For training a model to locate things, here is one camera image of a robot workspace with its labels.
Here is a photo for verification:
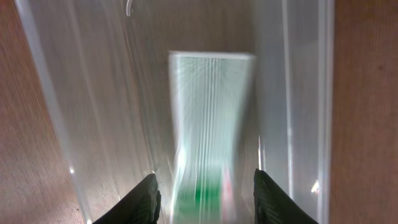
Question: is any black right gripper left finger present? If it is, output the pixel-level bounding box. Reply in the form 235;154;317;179
94;174;161;224

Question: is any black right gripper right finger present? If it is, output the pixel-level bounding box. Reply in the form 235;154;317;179
254;169;318;224

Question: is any white green medicine box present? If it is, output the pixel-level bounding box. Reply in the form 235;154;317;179
169;52;255;223

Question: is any clear plastic container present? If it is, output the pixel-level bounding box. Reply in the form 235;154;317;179
16;0;335;223

